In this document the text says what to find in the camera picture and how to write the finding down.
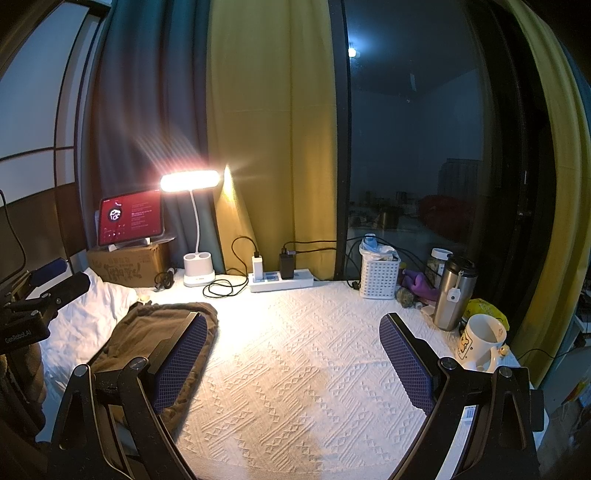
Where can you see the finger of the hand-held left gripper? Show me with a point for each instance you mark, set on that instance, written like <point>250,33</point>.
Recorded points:
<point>50,270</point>
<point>64,288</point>

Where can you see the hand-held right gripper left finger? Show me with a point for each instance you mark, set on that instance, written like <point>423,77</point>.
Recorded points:
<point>184,360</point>

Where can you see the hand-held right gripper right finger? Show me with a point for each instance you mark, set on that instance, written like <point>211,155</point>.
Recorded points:
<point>406,364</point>

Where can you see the olive brown garment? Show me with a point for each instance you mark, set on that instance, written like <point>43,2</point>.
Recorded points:
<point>134,337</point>

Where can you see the white crumpled cloth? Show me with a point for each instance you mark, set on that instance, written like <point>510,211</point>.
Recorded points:
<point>87,314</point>

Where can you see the grey green fuzzy object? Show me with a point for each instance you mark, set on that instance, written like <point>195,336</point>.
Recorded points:
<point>407,298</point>

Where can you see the cardboard box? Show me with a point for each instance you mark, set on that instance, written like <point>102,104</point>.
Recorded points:
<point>129,263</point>

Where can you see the white cartoon mug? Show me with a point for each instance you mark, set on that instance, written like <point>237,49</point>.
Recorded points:
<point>475,344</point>

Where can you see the steel tumbler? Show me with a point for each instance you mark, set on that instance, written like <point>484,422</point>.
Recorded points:
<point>450,300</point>

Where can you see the purple plush toy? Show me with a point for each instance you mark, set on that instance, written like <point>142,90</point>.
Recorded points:
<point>420,286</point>

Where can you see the small white tag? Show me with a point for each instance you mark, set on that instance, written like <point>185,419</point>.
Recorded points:
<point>453,291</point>

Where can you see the white desk lamp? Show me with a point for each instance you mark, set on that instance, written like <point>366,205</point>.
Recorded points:
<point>198,272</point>

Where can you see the white plastic basket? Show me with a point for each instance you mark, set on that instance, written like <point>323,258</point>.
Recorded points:
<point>379,279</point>

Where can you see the tablet with red screen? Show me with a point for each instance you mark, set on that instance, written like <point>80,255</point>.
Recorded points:
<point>129,217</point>

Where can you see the yellow packet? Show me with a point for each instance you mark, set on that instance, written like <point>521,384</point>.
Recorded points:
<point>487,310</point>

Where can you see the small yellow duck figure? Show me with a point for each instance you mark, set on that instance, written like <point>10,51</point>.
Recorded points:
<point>503,350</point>

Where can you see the glass jar with white lid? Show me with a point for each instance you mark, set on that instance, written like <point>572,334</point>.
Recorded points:
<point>438,265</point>

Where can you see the white tablet stand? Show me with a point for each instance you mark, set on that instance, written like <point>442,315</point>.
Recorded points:
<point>159,241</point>

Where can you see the white textured tablecloth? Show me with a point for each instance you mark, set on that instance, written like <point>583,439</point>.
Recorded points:
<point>300,360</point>

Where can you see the white charger plug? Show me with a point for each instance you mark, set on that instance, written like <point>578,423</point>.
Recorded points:
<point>257,267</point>

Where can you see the blue white plastic bag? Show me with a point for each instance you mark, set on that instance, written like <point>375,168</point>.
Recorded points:
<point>378,247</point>

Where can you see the white power strip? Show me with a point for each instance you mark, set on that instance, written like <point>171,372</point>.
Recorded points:
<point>281,282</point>

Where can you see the small black box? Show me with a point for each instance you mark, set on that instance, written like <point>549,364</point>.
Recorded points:
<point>537,410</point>

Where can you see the black charger plug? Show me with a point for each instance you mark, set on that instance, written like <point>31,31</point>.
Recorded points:
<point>286,265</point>

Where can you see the yellow curtain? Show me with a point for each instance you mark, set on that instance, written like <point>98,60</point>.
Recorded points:
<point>272,138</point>
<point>554,184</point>

